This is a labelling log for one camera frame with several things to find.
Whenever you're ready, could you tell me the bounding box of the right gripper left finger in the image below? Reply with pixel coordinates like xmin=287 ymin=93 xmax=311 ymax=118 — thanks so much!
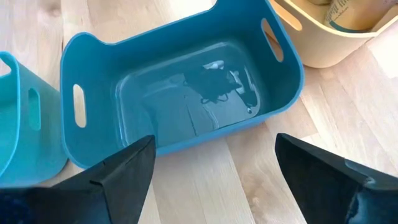
xmin=0 ymin=135 xmax=156 ymax=224

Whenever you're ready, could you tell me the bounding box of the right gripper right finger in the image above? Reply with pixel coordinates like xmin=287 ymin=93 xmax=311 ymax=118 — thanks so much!
xmin=275 ymin=133 xmax=398 ymax=224

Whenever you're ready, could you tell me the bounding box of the teal plastic bin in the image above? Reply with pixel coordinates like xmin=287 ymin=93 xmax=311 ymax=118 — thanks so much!
xmin=0 ymin=51 xmax=68 ymax=187

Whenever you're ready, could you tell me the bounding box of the yellow plastic bin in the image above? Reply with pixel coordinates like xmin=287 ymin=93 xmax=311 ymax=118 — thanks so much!
xmin=269 ymin=0 xmax=398 ymax=68

